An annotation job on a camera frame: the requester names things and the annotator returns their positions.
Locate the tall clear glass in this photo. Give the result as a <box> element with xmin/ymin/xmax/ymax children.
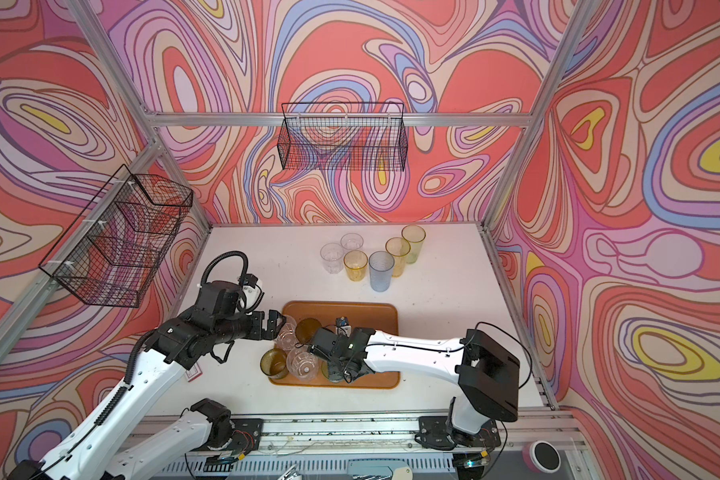
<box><xmin>320</xmin><ymin>242</ymin><xmax>345</xmax><ymax>274</ymax></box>

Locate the black wire basket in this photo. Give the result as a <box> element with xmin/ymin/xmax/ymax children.
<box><xmin>277</xmin><ymin>101</ymin><xmax>408</xmax><ymax>172</ymax></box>
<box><xmin>38</xmin><ymin>166</ymin><xmax>194</xmax><ymax>308</ymax></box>

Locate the clear glass back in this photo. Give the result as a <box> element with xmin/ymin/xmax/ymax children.
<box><xmin>286</xmin><ymin>346</ymin><xmax>319</xmax><ymax>382</ymax></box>

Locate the pale green glass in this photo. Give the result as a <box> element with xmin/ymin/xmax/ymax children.
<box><xmin>320</xmin><ymin>361</ymin><xmax>344</xmax><ymax>384</ymax></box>

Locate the clear faceted glass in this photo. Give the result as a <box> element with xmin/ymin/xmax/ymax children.
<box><xmin>274</xmin><ymin>316</ymin><xmax>298</xmax><ymax>352</ymax></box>

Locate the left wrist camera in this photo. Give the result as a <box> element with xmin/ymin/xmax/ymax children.
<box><xmin>240</xmin><ymin>273</ymin><xmax>263</xmax><ymax>308</ymax></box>

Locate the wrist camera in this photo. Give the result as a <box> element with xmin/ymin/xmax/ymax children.
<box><xmin>335</xmin><ymin>317</ymin><xmax>352</xmax><ymax>337</ymax></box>
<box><xmin>240</xmin><ymin>273</ymin><xmax>263</xmax><ymax>308</ymax></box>

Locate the black wire basket left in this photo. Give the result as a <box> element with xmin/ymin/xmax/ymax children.
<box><xmin>38</xmin><ymin>166</ymin><xmax>194</xmax><ymax>308</ymax></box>

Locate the tall light green glass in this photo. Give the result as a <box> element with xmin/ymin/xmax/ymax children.
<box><xmin>401</xmin><ymin>224</ymin><xmax>426</xmax><ymax>264</ymax></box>

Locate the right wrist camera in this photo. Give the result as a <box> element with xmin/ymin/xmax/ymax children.
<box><xmin>335</xmin><ymin>317</ymin><xmax>352</xmax><ymax>337</ymax></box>

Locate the short amber textured glass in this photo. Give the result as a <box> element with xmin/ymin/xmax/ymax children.
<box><xmin>259</xmin><ymin>348</ymin><xmax>289</xmax><ymax>380</ymax></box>

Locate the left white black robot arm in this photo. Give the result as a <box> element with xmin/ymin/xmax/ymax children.
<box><xmin>8</xmin><ymin>281</ymin><xmax>285</xmax><ymax>479</ymax></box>

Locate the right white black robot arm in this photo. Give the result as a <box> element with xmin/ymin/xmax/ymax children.
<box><xmin>308</xmin><ymin>327</ymin><xmax>521</xmax><ymax>436</ymax></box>

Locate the tall yellow glass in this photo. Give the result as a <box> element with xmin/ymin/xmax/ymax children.
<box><xmin>385</xmin><ymin>237</ymin><xmax>411</xmax><ymax>278</ymax></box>

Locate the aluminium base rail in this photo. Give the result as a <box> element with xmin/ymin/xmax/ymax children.
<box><xmin>95</xmin><ymin>410</ymin><xmax>595</xmax><ymax>464</ymax></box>

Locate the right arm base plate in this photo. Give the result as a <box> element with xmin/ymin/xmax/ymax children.
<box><xmin>414</xmin><ymin>416</ymin><xmax>502</xmax><ymax>451</ymax></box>

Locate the pink tape roll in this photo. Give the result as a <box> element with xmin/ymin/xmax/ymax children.
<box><xmin>522</xmin><ymin>440</ymin><xmax>562</xmax><ymax>474</ymax></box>

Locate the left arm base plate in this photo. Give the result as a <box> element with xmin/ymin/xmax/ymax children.
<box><xmin>194</xmin><ymin>417</ymin><xmax>264</xmax><ymax>454</ymax></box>

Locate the black wire basket back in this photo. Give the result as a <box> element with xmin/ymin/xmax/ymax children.
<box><xmin>277</xmin><ymin>101</ymin><xmax>408</xmax><ymax>172</ymax></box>

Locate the small red white card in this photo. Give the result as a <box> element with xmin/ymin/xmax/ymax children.
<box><xmin>185</xmin><ymin>363</ymin><xmax>203</xmax><ymax>382</ymax></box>

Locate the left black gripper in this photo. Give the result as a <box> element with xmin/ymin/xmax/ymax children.
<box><xmin>212</xmin><ymin>308</ymin><xmax>288</xmax><ymax>347</ymax></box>

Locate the brown plastic tray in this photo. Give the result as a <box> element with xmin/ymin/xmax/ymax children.
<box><xmin>270</xmin><ymin>301</ymin><xmax>400</xmax><ymax>390</ymax></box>

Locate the tall olive textured glass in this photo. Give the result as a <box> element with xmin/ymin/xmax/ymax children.
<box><xmin>295</xmin><ymin>318</ymin><xmax>322</xmax><ymax>345</ymax></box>

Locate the blue textured glass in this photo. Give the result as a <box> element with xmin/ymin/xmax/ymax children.
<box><xmin>368</xmin><ymin>251</ymin><xmax>395</xmax><ymax>293</ymax></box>

